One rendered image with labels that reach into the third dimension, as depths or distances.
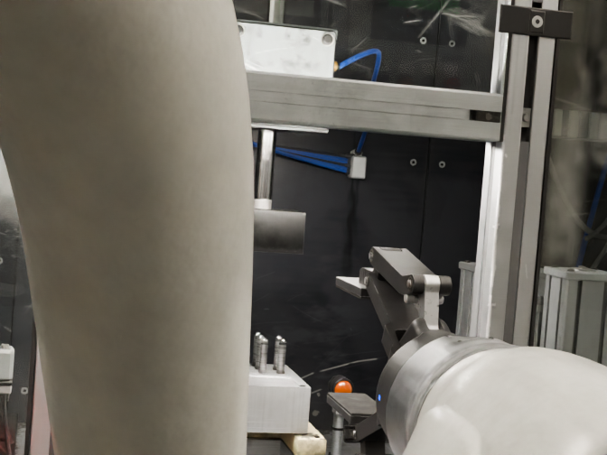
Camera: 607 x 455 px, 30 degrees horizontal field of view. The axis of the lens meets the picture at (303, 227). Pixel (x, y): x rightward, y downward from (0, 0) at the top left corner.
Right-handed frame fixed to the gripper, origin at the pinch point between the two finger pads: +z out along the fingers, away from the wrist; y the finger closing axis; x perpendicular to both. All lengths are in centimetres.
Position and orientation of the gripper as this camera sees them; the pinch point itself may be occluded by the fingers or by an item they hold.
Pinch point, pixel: (359, 346)
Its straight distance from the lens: 82.8
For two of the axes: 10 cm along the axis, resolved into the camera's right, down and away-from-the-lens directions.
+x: -9.7, -0.6, -2.2
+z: -2.2, -0.7, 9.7
